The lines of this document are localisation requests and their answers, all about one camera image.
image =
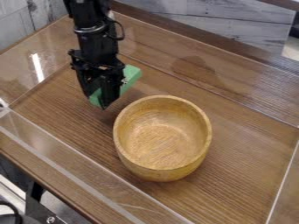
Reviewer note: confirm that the green rectangular block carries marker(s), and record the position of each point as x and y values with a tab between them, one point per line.
133	74

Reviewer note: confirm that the clear acrylic tray walls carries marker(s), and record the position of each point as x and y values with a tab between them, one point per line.
59	138

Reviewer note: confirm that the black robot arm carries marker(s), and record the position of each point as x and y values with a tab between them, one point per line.
91	12

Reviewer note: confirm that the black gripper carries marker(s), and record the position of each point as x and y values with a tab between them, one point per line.
95	62

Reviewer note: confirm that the brown wooden bowl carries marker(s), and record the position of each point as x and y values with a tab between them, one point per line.
162	135

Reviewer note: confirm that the black table leg frame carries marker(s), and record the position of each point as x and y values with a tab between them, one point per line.
35	209

